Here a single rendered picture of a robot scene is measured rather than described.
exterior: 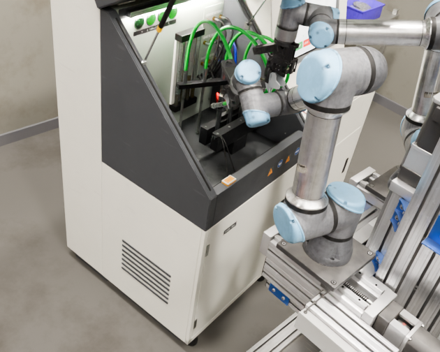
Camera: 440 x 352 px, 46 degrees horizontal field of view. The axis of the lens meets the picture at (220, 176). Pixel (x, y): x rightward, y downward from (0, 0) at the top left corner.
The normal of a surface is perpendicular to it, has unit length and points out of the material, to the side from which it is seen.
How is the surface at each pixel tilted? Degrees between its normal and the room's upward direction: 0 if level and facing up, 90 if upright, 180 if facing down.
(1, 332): 0
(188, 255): 90
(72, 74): 90
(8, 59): 90
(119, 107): 90
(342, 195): 8
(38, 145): 0
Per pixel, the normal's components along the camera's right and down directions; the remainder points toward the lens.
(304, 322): -0.72, 0.35
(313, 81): -0.87, 0.07
